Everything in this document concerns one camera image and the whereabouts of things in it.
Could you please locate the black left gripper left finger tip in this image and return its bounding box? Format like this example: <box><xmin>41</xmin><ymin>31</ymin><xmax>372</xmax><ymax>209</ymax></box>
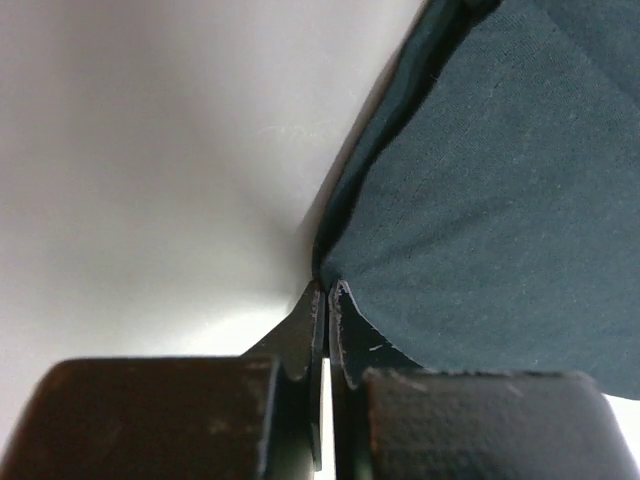
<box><xmin>1</xmin><ymin>282</ymin><xmax>324</xmax><ymax>479</ymax></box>

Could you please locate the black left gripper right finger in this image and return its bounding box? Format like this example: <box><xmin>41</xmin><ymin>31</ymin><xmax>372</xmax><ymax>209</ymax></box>
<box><xmin>327</xmin><ymin>282</ymin><xmax>639</xmax><ymax>479</ymax></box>

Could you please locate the black t shirt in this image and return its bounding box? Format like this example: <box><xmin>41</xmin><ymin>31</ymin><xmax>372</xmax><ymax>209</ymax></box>
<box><xmin>312</xmin><ymin>1</ymin><xmax>639</xmax><ymax>399</ymax></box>

